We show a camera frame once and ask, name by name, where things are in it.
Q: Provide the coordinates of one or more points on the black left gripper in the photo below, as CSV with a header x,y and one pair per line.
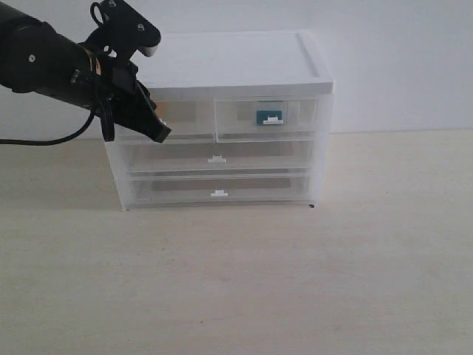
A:
x,y
113,94

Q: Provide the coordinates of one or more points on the teal bottle with white cap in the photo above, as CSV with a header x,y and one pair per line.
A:
x,y
271,113

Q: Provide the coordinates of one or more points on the yellow wedge sponge block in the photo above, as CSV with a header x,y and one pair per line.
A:
x,y
162,108

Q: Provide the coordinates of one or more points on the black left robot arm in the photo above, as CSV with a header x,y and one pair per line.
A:
x,y
36,58

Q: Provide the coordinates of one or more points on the white plastic drawer cabinet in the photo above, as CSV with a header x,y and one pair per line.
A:
x,y
252,66

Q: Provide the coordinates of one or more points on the clear middle wide drawer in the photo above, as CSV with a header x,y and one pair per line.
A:
x,y
144,158

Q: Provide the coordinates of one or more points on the clear wide drawer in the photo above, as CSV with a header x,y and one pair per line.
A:
x,y
225,189
144,158

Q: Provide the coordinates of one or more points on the clear bottom wide drawer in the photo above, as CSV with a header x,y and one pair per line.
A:
x,y
225,189

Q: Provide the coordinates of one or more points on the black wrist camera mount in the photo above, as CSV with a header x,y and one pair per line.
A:
x,y
121,29

